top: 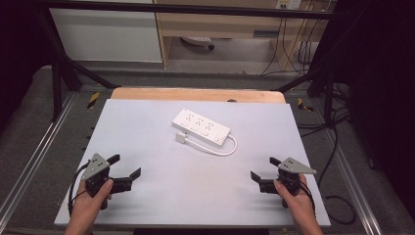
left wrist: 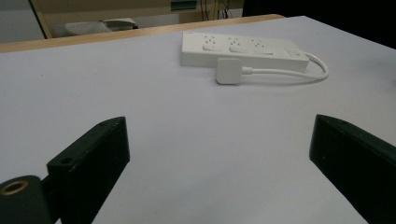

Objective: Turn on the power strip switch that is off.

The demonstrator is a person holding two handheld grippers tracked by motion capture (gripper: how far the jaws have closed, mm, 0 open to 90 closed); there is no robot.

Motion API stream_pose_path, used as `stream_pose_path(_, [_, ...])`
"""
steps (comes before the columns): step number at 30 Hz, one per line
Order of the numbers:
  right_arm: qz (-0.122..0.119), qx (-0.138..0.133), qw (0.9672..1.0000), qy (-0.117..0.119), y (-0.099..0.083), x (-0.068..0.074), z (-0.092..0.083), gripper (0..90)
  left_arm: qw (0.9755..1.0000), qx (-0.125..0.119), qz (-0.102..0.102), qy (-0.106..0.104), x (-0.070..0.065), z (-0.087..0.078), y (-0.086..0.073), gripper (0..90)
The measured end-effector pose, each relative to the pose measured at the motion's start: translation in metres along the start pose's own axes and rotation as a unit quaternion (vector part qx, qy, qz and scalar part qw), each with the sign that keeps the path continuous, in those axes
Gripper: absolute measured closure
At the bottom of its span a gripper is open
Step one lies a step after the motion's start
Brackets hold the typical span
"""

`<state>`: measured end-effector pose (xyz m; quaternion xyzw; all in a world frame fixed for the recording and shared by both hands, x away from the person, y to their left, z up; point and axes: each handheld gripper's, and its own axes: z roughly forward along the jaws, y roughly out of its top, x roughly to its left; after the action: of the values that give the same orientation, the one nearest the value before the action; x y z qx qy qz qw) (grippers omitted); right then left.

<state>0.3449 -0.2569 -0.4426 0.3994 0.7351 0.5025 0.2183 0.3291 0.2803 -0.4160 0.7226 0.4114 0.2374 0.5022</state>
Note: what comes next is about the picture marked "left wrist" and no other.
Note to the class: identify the grey office chair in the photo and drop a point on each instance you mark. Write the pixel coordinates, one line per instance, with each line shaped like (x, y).
(99, 26)

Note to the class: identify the white plug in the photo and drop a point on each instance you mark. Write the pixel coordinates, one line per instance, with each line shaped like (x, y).
(229, 71)

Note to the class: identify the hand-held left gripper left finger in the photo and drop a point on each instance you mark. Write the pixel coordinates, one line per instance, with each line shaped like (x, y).
(90, 168)

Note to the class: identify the white power strip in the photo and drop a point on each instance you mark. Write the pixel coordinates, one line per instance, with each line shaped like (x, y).
(243, 49)

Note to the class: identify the wooden post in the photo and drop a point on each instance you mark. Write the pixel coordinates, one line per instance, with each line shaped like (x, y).
(42, 19)

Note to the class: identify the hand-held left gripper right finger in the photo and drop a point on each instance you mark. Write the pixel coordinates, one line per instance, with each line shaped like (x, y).
(358, 161)

